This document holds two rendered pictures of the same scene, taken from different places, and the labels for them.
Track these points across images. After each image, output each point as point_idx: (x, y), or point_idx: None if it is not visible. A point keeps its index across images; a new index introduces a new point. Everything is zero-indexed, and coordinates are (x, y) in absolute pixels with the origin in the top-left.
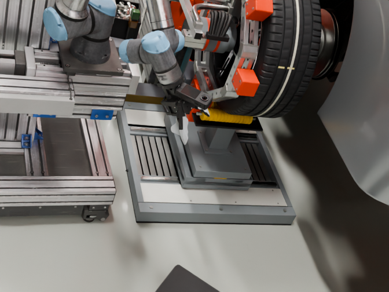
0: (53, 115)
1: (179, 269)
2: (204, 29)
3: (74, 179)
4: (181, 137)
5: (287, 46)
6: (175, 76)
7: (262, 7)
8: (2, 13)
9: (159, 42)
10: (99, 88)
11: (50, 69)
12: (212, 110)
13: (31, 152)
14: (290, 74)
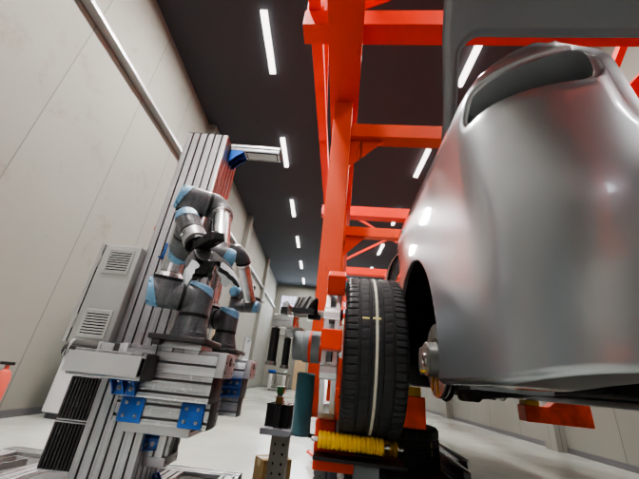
0: (137, 418)
1: None
2: (305, 333)
3: None
4: (183, 277)
5: (367, 299)
6: (195, 229)
7: (335, 274)
8: (135, 323)
9: (185, 207)
10: (184, 370)
11: (143, 348)
12: (329, 431)
13: None
14: (379, 325)
